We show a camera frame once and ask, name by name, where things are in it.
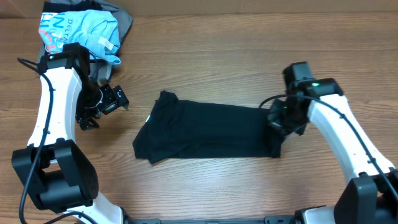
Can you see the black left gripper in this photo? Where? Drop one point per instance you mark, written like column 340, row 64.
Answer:
column 113, row 100

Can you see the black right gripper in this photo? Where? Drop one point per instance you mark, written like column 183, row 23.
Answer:
column 275, row 120

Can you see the black t-shirt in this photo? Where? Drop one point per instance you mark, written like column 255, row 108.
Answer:
column 182, row 129

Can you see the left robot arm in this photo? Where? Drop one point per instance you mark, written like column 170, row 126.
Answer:
column 55, row 173

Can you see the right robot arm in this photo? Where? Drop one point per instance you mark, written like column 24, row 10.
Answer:
column 370, row 195

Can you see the grey folded garment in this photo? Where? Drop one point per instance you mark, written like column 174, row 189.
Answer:
column 101, row 72

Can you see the light blue printed shirt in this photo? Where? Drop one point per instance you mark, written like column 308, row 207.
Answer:
column 95, row 30

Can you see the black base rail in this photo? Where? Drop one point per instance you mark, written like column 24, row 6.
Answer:
column 211, row 221

